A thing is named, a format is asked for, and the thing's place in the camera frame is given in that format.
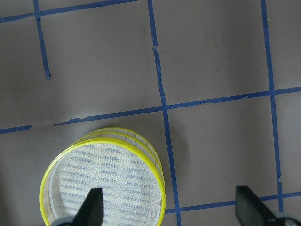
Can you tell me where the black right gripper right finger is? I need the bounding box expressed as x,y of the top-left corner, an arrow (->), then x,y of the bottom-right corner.
235,186 -> 280,226

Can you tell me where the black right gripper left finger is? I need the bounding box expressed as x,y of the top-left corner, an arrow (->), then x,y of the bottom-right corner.
72,188 -> 104,226

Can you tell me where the yellow rimmed steamer layer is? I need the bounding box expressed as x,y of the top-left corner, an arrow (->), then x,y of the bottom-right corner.
80,127 -> 162,171
39,138 -> 166,226

